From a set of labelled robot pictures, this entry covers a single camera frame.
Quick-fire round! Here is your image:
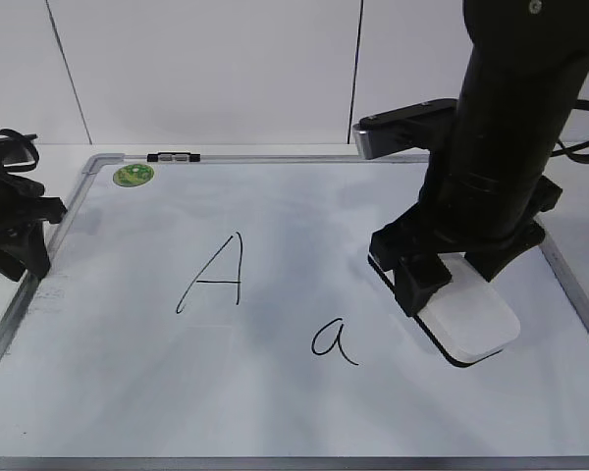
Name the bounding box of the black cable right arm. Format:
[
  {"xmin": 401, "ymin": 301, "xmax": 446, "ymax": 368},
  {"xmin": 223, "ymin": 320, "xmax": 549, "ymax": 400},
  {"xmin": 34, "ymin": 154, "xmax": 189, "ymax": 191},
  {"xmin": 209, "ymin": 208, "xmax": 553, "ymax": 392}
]
[{"xmin": 552, "ymin": 97, "xmax": 589, "ymax": 166}]

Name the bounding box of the black hanging clip on frame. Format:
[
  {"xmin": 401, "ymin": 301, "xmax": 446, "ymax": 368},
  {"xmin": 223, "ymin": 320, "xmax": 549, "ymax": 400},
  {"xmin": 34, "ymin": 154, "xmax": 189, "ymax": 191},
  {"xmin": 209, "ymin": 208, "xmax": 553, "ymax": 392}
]
[{"xmin": 146, "ymin": 152, "xmax": 201, "ymax": 163}]

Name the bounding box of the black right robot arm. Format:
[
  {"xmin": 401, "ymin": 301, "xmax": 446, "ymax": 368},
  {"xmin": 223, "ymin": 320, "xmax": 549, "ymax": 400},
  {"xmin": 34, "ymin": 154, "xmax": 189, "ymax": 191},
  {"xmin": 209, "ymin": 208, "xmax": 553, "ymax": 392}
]
[{"xmin": 353, "ymin": 1, "xmax": 589, "ymax": 316}]

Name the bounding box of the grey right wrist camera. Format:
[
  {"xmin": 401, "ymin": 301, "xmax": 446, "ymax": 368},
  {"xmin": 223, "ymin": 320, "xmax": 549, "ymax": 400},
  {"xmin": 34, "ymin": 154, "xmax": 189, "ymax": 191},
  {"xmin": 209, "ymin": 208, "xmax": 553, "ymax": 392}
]
[{"xmin": 352, "ymin": 98, "xmax": 457, "ymax": 160}]

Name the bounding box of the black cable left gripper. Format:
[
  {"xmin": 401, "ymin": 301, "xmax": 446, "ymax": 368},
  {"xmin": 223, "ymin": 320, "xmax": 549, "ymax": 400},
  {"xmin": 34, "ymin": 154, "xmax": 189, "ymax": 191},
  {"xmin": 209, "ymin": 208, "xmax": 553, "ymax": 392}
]
[{"xmin": 0, "ymin": 128, "xmax": 41, "ymax": 173}]

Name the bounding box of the round green magnet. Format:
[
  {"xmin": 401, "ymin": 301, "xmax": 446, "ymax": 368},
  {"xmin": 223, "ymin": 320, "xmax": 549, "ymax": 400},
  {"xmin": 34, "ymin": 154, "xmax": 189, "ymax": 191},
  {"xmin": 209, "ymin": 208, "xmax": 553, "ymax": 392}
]
[{"xmin": 112, "ymin": 164, "xmax": 155, "ymax": 187}]

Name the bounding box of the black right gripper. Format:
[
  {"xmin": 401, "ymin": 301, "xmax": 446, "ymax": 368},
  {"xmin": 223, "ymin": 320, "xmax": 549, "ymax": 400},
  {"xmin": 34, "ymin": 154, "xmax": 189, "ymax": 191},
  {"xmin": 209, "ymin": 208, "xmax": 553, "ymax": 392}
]
[{"xmin": 370, "ymin": 176, "xmax": 562, "ymax": 317}]

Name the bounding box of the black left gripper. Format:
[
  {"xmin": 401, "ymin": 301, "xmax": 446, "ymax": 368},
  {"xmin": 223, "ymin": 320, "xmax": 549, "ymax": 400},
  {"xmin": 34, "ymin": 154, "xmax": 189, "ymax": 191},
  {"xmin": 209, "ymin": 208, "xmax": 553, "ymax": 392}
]
[{"xmin": 0, "ymin": 136, "xmax": 69, "ymax": 284}]

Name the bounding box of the white whiteboard with grey frame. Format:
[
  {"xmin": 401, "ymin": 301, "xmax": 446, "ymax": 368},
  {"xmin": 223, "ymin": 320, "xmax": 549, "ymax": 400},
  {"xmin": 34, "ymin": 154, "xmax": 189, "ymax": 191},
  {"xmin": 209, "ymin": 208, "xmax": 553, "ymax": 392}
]
[{"xmin": 0, "ymin": 154, "xmax": 589, "ymax": 469}]

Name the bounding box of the white whiteboard eraser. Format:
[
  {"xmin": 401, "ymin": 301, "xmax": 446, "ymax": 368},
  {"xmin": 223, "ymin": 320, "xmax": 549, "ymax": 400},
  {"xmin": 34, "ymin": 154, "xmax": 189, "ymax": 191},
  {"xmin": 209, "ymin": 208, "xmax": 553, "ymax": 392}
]
[{"xmin": 390, "ymin": 254, "xmax": 521, "ymax": 368}]

